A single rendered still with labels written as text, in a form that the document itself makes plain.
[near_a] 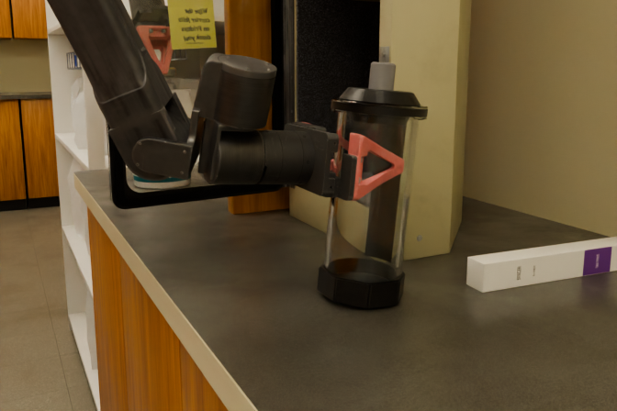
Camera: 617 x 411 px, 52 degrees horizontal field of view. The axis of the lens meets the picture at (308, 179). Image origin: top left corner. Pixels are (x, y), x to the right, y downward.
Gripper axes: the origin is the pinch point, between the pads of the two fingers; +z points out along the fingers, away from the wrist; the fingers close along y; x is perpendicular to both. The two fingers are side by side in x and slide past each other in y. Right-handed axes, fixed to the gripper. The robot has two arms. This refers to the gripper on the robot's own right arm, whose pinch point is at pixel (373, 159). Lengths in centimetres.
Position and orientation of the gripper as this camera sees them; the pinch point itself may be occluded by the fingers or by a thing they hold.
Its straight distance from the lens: 72.1
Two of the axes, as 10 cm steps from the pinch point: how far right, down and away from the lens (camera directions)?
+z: 8.8, 0.0, 4.7
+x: -0.9, 9.8, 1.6
